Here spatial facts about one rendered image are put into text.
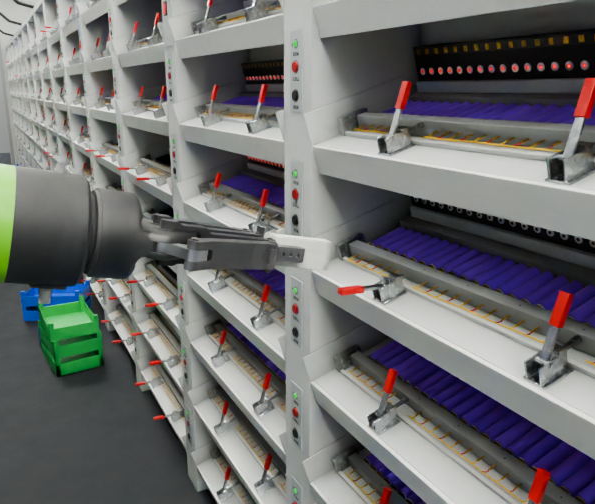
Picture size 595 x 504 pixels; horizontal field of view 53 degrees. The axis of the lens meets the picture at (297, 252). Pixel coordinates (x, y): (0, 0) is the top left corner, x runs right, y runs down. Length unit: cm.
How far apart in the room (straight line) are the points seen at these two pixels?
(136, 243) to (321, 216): 51
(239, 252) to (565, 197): 29
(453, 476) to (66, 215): 58
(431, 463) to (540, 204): 40
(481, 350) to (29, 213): 48
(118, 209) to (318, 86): 51
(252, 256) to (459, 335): 30
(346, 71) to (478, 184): 38
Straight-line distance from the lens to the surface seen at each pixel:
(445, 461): 85
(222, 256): 51
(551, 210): 60
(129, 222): 50
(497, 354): 69
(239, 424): 166
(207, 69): 160
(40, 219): 48
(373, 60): 99
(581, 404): 63
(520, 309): 72
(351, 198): 98
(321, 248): 60
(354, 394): 99
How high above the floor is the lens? 118
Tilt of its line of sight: 15 degrees down
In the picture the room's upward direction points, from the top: straight up
